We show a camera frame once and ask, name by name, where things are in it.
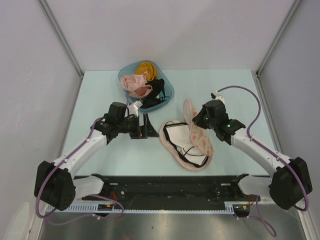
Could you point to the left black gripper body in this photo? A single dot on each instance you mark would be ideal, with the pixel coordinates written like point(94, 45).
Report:
point(132, 125)

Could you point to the aluminium frame post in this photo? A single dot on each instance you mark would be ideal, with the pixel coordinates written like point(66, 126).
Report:
point(52, 20)
point(279, 35)

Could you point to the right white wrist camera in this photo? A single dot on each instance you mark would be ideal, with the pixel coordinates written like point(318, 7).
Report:
point(217, 96)

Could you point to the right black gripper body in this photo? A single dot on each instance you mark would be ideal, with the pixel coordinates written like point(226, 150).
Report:
point(211, 123)

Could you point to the floral mesh laundry bag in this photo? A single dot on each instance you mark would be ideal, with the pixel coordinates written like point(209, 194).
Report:
point(199, 136)

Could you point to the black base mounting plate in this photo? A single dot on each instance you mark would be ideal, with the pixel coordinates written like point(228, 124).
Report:
point(175, 190)

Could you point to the teal plastic basin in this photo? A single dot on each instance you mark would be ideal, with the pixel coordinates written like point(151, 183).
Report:
point(130, 69)

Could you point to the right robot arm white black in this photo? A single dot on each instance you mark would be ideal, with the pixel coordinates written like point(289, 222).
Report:
point(288, 180)

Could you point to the grey slotted cable duct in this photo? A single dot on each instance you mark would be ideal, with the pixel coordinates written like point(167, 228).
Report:
point(101, 207)

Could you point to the pink bra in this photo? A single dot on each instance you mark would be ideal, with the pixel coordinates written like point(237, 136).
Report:
point(136, 85)

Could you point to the mustard yellow garment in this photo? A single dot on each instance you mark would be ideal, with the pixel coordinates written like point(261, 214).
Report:
point(148, 70)

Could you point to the black bra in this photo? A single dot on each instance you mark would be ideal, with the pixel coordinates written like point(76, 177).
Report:
point(157, 96)

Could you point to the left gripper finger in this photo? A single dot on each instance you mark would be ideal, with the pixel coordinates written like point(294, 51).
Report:
point(136, 136)
point(148, 131)

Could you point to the right aluminium frame post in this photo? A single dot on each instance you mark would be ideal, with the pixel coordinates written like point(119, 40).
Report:
point(279, 35)

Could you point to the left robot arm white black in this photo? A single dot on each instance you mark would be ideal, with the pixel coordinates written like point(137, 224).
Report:
point(55, 182)

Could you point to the left aluminium frame post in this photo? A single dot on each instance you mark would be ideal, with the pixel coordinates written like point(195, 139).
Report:
point(52, 20)

